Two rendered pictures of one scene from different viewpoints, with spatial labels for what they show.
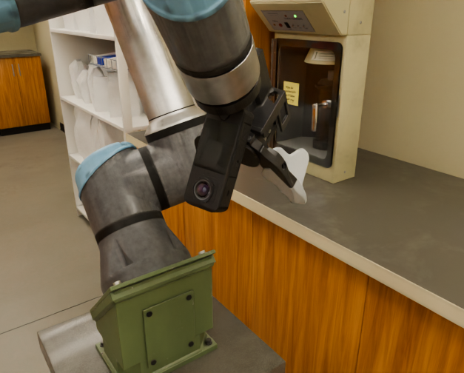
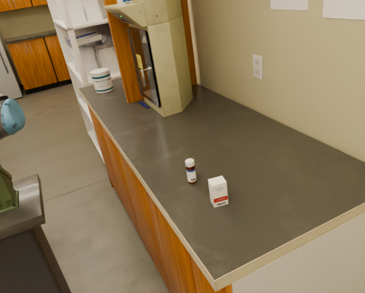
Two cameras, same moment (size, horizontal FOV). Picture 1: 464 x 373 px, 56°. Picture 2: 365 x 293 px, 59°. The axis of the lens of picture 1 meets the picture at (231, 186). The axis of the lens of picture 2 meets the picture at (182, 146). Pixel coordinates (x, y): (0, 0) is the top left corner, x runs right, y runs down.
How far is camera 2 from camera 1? 0.86 m
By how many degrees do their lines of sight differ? 15
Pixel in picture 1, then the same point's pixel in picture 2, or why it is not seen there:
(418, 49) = (223, 22)
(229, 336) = (28, 203)
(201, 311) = (1, 191)
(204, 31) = not seen: outside the picture
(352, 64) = (158, 43)
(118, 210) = not seen: outside the picture
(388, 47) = (212, 21)
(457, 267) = (176, 168)
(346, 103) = (160, 67)
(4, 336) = not seen: hidden behind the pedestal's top
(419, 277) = (148, 174)
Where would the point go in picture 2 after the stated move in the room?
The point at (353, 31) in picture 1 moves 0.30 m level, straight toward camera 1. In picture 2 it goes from (152, 22) to (114, 36)
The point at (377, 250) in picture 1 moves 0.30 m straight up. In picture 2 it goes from (142, 159) to (127, 92)
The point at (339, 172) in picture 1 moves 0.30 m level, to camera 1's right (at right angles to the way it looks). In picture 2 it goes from (167, 109) to (223, 106)
